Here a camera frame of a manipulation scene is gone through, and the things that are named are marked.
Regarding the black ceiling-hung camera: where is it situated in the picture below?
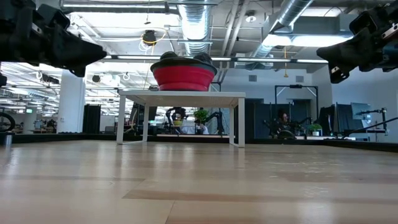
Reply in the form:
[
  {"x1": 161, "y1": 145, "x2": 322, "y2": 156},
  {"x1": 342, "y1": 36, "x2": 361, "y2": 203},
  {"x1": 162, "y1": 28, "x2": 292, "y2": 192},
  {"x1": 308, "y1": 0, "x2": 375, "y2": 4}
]
[{"x1": 141, "y1": 29, "x2": 158, "y2": 44}]

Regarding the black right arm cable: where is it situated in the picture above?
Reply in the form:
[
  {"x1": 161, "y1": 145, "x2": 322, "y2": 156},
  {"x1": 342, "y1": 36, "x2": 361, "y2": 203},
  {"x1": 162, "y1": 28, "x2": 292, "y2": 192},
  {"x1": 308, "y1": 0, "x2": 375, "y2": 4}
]
[{"x1": 340, "y1": 116, "x2": 398, "y2": 140}]

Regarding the red grey collapsible colander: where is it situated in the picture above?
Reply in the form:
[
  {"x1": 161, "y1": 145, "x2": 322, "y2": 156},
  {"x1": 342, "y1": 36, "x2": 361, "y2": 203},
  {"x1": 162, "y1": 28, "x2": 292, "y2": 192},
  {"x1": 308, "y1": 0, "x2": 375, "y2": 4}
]
[{"x1": 150, "y1": 57, "x2": 218, "y2": 92}]

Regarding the background monitor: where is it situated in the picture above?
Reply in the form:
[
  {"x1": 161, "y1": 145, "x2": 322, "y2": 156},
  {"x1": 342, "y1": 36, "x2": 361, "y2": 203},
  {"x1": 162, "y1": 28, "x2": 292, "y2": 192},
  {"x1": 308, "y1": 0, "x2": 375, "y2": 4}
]
[{"x1": 350, "y1": 102, "x2": 373, "y2": 123}]

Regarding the dark blue partition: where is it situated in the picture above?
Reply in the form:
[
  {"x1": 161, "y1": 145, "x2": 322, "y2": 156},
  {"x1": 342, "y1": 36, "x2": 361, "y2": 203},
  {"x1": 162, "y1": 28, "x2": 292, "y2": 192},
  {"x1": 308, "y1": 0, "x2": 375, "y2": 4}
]
[{"x1": 244, "y1": 98, "x2": 312, "y2": 139}]

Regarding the black background metal frame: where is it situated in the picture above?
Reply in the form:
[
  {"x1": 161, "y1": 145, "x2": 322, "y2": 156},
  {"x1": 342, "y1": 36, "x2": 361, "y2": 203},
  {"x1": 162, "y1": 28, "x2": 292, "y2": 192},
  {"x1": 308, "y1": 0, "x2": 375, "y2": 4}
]
[{"x1": 274, "y1": 84, "x2": 320, "y2": 138}]

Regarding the white square column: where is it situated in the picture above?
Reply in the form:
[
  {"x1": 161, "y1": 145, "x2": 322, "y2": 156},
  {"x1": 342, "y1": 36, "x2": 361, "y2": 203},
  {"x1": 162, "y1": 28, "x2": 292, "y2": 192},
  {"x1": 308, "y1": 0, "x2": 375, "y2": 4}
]
[{"x1": 57, "y1": 70, "x2": 86, "y2": 134}]

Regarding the yellow hanging cord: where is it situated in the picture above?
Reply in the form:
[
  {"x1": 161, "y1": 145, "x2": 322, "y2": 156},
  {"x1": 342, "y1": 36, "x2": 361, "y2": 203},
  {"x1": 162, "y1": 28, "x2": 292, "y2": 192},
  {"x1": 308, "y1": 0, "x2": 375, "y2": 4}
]
[{"x1": 282, "y1": 46, "x2": 289, "y2": 78}]

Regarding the green plant in white pot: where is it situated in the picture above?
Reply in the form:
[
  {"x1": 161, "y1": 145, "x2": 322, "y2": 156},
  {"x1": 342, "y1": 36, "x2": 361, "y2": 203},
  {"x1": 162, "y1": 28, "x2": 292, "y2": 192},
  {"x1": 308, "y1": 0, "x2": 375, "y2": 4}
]
[{"x1": 307, "y1": 123, "x2": 323, "y2": 137}]

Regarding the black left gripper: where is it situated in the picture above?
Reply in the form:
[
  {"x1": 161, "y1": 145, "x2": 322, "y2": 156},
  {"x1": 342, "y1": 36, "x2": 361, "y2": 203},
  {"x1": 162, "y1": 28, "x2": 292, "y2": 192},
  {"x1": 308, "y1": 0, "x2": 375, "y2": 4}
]
[{"x1": 0, "y1": 0, "x2": 108, "y2": 78}]

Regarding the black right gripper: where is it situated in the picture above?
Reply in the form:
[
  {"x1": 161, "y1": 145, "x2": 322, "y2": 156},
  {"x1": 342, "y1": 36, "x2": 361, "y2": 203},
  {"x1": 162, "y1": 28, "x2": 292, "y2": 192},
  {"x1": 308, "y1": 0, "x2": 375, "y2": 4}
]
[{"x1": 316, "y1": 2, "x2": 398, "y2": 84}]

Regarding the black curtain panel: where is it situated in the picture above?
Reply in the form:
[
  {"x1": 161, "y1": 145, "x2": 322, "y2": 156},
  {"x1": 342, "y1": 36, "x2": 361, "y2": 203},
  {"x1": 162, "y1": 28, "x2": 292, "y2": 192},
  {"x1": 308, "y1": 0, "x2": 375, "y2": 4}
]
[{"x1": 83, "y1": 104, "x2": 102, "y2": 134}]

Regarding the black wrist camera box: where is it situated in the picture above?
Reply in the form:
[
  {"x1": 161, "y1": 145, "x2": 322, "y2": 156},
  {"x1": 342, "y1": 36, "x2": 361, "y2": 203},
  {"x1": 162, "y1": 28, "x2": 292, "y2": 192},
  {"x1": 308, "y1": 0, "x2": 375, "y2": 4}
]
[
  {"x1": 36, "y1": 3, "x2": 71, "y2": 31},
  {"x1": 349, "y1": 11, "x2": 379, "y2": 35}
]

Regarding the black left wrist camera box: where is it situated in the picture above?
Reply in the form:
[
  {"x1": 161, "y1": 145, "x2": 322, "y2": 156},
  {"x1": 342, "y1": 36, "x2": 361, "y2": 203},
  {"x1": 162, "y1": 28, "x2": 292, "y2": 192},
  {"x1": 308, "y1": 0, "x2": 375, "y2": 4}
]
[{"x1": 36, "y1": 3, "x2": 71, "y2": 31}]

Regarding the black aluminium table frame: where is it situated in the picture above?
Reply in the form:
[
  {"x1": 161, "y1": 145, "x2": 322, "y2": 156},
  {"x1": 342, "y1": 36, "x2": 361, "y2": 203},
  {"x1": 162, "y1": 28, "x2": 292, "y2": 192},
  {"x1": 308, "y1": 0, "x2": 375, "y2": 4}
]
[{"x1": 0, "y1": 133, "x2": 398, "y2": 153}]

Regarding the white perforated metal shelf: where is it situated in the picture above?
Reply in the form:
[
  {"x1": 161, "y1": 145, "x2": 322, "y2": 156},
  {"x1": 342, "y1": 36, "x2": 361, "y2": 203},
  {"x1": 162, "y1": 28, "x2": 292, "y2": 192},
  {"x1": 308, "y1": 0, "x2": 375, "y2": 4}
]
[{"x1": 116, "y1": 90, "x2": 246, "y2": 149}]

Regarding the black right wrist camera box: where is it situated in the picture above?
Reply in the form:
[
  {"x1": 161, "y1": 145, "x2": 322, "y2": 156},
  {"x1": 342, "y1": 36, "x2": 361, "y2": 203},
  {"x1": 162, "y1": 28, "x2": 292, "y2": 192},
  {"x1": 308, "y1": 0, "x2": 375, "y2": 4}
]
[{"x1": 349, "y1": 11, "x2": 379, "y2": 35}]

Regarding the silver ventilation duct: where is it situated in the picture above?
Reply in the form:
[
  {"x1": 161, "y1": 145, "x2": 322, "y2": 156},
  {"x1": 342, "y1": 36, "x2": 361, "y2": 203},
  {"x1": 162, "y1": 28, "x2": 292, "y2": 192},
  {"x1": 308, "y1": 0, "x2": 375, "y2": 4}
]
[
  {"x1": 177, "y1": 0, "x2": 214, "y2": 57},
  {"x1": 250, "y1": 0, "x2": 313, "y2": 58}
]

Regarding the person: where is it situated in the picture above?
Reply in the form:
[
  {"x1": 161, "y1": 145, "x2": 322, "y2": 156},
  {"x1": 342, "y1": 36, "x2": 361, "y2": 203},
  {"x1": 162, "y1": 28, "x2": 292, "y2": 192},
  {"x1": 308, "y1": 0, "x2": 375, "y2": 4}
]
[{"x1": 273, "y1": 108, "x2": 295, "y2": 139}]

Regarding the green background plant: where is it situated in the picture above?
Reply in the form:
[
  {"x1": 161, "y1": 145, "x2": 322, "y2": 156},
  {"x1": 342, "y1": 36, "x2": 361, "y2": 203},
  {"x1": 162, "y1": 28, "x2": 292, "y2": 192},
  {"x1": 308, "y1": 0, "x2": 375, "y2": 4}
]
[{"x1": 193, "y1": 108, "x2": 210, "y2": 134}]

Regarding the long ceiling light strip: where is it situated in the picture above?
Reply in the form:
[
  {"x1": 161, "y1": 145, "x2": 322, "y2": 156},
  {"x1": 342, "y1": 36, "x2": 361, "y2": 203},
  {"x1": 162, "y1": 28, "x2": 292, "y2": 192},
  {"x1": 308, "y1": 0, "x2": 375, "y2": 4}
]
[{"x1": 104, "y1": 55, "x2": 329, "y2": 63}]

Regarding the black round wheel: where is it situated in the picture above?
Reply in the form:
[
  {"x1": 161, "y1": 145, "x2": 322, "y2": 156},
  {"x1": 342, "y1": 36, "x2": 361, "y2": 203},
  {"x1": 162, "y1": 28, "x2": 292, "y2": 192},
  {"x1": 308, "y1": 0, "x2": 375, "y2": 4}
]
[{"x1": 0, "y1": 111, "x2": 16, "y2": 133}]

